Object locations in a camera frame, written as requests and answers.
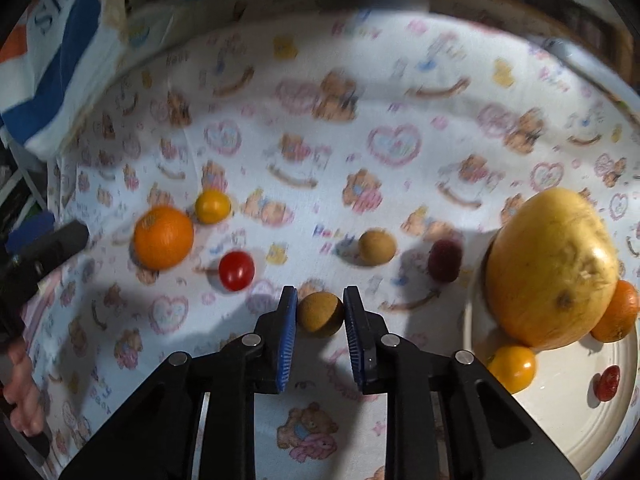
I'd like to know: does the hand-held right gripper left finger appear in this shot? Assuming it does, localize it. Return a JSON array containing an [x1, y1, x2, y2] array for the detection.
[[60, 285, 301, 480]]

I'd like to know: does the striped hanging cloth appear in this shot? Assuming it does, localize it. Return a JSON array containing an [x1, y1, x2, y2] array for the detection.
[[0, 0, 131, 161]]

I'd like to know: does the red cherry tomato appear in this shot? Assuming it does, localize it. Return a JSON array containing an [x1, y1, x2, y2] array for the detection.
[[218, 251, 256, 292], [593, 365, 622, 402]]

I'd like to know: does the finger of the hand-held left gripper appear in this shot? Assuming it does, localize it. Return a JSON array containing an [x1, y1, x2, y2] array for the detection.
[[5, 210, 57, 253], [10, 219, 91, 281]]

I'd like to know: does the cream plate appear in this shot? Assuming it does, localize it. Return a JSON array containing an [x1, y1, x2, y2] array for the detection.
[[462, 255, 640, 478]]

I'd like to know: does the brown longan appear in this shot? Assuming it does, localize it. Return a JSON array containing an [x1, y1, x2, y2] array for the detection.
[[296, 291, 346, 337], [357, 228, 397, 266]]

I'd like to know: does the person's left hand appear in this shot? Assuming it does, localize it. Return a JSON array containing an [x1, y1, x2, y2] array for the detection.
[[0, 335, 47, 438]]

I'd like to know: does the bear print tablecloth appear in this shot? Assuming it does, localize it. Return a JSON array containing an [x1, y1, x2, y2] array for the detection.
[[20, 10, 640, 480]]

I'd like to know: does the large yellow pomelo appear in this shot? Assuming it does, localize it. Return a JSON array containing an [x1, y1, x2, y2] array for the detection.
[[485, 187, 621, 351]]

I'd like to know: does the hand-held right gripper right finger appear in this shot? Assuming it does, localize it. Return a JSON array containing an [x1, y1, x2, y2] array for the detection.
[[342, 285, 583, 480]]

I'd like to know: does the white plastic device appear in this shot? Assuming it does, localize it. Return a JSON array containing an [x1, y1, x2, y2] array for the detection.
[[545, 35, 591, 66]]

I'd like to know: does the orange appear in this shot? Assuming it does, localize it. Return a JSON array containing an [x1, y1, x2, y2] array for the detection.
[[590, 279, 640, 343], [133, 206, 195, 270]]

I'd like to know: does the small yellow tomato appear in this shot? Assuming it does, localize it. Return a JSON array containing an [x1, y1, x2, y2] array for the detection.
[[486, 345, 537, 393], [194, 188, 232, 225]]

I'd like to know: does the dark red small fruit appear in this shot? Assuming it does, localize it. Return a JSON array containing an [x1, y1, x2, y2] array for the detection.
[[427, 239, 463, 282]]

